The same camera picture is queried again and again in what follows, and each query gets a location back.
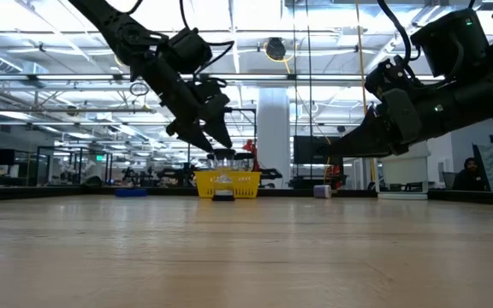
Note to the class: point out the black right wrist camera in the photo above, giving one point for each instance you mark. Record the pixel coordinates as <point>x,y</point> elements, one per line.
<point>390,77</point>

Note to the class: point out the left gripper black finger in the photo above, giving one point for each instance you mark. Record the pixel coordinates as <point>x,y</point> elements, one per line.
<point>221,128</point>
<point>191,134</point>

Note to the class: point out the purple USB wall charger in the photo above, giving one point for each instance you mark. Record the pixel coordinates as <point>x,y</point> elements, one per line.
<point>322,191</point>

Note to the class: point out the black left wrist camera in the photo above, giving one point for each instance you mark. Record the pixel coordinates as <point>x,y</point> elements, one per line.
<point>212,100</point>

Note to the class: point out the white cup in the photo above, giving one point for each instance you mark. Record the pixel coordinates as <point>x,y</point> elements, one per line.
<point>405,175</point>

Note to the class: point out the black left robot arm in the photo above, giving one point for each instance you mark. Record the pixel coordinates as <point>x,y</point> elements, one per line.
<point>118,25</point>

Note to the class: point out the black metal table frame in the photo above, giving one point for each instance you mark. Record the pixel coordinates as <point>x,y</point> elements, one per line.
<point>37,193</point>

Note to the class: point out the person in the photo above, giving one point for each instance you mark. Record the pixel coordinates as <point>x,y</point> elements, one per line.
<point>469,175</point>

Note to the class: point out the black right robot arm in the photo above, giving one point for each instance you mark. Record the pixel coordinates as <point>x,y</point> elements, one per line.
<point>486,98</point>

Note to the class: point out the large hourglass white sand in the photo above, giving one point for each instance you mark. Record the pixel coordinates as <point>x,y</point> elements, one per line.
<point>223,197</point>

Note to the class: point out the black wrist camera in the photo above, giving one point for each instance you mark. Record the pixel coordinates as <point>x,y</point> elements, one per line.
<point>212,100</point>
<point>390,77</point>

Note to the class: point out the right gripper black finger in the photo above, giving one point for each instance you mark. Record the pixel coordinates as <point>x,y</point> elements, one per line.
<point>366,137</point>

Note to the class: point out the yellow plastic basket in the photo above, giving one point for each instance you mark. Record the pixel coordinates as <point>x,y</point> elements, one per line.
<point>246,184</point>

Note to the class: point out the grey hanging banner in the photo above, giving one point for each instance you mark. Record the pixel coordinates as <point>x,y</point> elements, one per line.
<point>490,158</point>

